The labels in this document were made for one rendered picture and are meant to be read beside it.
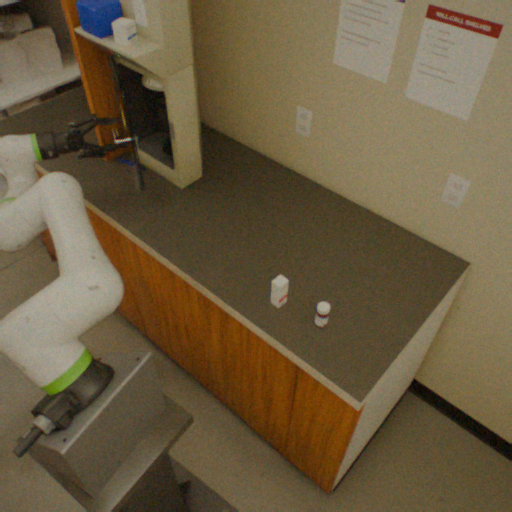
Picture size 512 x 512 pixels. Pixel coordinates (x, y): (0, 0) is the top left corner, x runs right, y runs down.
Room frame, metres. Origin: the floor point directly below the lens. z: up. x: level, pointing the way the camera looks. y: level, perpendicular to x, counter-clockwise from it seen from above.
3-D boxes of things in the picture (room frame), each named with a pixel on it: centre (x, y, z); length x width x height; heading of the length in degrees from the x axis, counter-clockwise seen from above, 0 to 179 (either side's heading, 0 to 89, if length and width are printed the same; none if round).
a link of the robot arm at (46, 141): (1.41, 0.72, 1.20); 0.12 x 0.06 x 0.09; 21
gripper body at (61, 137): (1.44, 0.65, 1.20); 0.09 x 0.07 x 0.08; 111
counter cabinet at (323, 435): (1.54, 0.24, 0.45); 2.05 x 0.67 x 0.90; 49
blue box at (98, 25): (1.61, 0.51, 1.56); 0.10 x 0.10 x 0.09; 49
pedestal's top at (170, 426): (0.52, 0.38, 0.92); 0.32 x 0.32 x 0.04; 55
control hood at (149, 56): (1.57, 0.45, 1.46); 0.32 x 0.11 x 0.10; 49
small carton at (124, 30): (1.54, 0.42, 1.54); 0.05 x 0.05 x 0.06; 67
